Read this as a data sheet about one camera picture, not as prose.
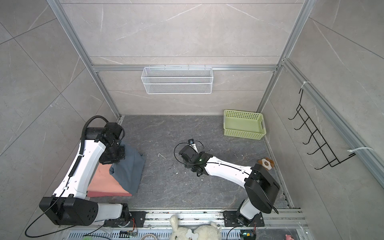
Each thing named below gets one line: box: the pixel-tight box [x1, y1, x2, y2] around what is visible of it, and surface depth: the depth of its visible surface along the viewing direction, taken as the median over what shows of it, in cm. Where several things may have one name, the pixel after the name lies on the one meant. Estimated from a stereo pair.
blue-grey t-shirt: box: [109, 141, 146, 195], surface depth 77 cm
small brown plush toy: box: [257, 157, 275, 170], surface depth 93 cm
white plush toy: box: [169, 215, 222, 240], surface depth 64 cm
